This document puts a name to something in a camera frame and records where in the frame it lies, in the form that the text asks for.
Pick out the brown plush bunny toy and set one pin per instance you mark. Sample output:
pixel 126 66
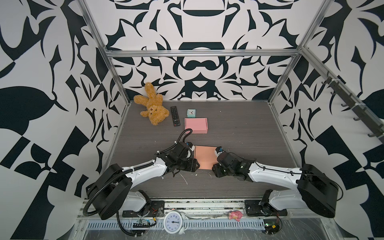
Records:
pixel 155 111

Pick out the black remote control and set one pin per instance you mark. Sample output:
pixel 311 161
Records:
pixel 175 116

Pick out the green circuit board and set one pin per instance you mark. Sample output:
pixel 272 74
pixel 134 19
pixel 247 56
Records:
pixel 272 227
pixel 145 223

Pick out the small pink toy figure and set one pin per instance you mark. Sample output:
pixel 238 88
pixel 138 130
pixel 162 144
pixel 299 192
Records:
pixel 235 215

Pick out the orange cardboard box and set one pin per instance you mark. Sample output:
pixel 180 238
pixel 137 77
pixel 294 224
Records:
pixel 206 157

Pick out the right green circuit board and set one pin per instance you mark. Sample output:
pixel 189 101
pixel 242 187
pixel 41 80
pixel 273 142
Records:
pixel 272 227

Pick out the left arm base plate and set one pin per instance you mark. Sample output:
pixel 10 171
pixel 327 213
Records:
pixel 146 211

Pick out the small teal alarm clock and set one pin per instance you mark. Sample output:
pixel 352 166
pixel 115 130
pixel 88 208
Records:
pixel 191 113

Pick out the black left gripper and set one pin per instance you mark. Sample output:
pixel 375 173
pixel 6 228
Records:
pixel 192 166

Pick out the left green circuit board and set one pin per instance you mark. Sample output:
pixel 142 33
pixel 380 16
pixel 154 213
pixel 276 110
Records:
pixel 145 223

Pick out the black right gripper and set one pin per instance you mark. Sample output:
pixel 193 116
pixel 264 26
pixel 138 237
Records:
pixel 215 169

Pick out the pink cardboard box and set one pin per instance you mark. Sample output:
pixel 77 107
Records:
pixel 198 125

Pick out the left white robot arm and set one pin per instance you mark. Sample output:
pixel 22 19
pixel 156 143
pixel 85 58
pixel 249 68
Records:
pixel 112 190

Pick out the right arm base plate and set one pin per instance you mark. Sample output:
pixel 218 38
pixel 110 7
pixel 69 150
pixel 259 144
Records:
pixel 258 208

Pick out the white round alarm clock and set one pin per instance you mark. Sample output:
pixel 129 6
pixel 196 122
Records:
pixel 176 222

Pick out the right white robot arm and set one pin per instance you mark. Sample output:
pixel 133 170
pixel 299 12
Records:
pixel 305 187

